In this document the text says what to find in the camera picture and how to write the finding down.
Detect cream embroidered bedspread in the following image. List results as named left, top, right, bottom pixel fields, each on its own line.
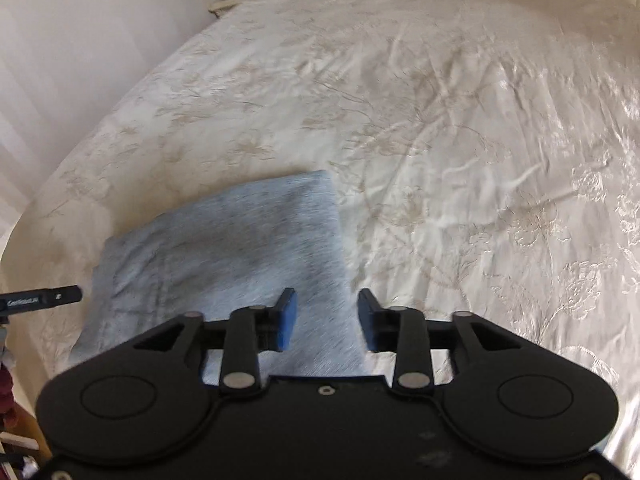
left=0, top=0, right=640, bottom=480

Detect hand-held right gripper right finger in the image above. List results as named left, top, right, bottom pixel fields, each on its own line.
left=357, top=287, right=523, bottom=393

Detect cream nightstand with frames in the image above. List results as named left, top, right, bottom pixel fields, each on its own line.
left=207, top=0, right=261, bottom=22

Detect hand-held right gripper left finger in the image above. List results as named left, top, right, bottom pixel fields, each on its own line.
left=132, top=287, right=299, bottom=392

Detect dark red cloth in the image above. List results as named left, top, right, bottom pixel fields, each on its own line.
left=0, top=355, right=17, bottom=413

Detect grey pants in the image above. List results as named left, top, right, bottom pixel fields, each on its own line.
left=67, top=170, right=367, bottom=387

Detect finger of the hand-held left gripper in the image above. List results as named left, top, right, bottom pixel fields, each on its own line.
left=0, top=285, right=84, bottom=317

